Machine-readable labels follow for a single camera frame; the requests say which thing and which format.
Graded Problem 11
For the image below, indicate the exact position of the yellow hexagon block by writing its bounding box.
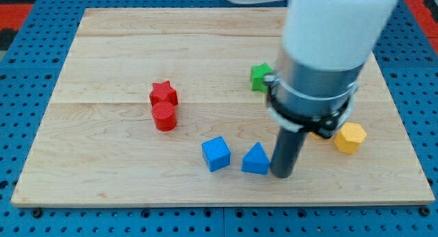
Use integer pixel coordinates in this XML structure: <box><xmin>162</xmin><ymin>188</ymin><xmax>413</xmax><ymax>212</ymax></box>
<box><xmin>334</xmin><ymin>123</ymin><xmax>367</xmax><ymax>155</ymax></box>

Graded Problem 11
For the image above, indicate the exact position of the red cylinder block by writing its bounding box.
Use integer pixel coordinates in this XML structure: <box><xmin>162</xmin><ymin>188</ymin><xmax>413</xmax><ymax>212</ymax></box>
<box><xmin>152</xmin><ymin>101</ymin><xmax>177</xmax><ymax>132</ymax></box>

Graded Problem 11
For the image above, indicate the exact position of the green star block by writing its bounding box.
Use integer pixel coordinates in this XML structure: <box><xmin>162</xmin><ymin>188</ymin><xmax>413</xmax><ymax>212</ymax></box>
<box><xmin>250</xmin><ymin>62</ymin><xmax>273</xmax><ymax>93</ymax></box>

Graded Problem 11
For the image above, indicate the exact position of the yellow block behind rod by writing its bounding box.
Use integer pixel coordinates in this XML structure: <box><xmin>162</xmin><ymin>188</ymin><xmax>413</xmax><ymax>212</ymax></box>
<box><xmin>309</xmin><ymin>132</ymin><xmax>325</xmax><ymax>140</ymax></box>

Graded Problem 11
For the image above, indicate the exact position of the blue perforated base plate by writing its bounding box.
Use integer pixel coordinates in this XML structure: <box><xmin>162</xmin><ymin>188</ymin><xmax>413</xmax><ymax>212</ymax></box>
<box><xmin>1</xmin><ymin>0</ymin><xmax>437</xmax><ymax>236</ymax></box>

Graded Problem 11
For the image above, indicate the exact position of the wooden board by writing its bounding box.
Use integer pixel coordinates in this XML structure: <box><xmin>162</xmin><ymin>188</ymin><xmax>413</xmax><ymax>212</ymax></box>
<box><xmin>12</xmin><ymin>8</ymin><xmax>435</xmax><ymax>208</ymax></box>

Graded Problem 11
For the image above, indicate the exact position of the red star block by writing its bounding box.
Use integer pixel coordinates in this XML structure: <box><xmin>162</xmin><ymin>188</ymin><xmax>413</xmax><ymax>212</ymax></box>
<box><xmin>149</xmin><ymin>81</ymin><xmax>179</xmax><ymax>105</ymax></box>

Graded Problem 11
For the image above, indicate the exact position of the blue triangle block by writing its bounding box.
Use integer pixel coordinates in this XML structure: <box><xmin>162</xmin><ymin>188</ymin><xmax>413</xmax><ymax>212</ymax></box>
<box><xmin>242</xmin><ymin>142</ymin><xmax>270</xmax><ymax>175</ymax></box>

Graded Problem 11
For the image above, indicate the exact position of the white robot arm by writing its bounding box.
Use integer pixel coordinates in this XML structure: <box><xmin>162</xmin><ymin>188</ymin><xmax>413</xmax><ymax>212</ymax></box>
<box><xmin>228</xmin><ymin>0</ymin><xmax>398</xmax><ymax>138</ymax></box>

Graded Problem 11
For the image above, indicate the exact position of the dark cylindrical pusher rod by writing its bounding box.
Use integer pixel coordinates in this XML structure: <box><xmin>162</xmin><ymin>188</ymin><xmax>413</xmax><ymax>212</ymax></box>
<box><xmin>270</xmin><ymin>127</ymin><xmax>307</xmax><ymax>178</ymax></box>

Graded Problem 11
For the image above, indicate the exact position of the blue cube block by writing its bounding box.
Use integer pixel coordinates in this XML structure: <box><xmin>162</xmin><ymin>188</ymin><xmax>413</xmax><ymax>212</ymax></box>
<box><xmin>201</xmin><ymin>136</ymin><xmax>231</xmax><ymax>172</ymax></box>

